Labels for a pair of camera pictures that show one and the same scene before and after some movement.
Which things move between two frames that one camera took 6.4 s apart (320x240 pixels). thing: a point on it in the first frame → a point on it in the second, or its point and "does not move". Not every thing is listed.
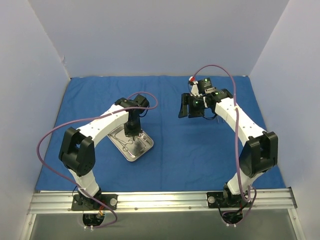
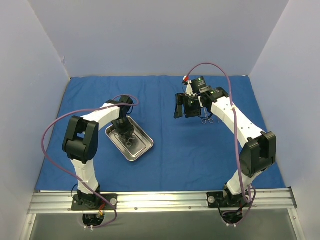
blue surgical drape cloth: [189, 154] does not move
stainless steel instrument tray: [132, 147] does not move
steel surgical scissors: [142, 136] → [203, 121]
